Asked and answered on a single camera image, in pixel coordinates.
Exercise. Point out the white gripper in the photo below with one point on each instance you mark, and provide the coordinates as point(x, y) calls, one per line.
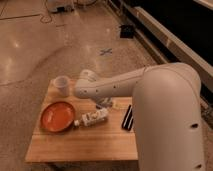
point(104, 103)

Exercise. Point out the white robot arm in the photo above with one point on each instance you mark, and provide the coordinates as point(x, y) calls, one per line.
point(166, 113)

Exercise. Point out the white small bottle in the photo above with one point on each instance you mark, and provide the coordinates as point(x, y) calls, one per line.
point(91, 118)

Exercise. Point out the wooden table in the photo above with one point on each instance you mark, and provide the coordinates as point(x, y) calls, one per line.
point(106, 141)

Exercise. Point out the translucent plastic cup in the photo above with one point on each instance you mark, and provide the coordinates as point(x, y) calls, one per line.
point(62, 84)

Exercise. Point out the orange round plate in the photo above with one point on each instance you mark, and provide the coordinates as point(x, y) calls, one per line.
point(57, 116)

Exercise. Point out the black box on floor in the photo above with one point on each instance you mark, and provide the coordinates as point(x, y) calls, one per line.
point(127, 31)

